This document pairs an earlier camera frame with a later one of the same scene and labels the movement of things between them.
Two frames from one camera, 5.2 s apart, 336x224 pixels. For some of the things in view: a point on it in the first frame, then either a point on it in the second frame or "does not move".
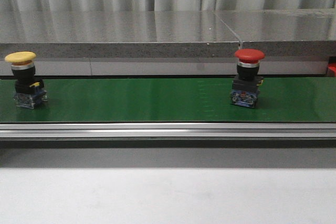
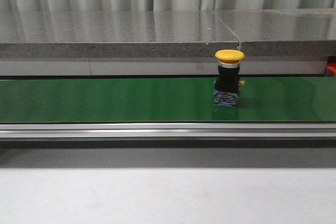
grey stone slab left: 82,34 does not move
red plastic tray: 332,66 does not move
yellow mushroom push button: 29,90 to 227,85
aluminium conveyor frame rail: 167,130 does not move
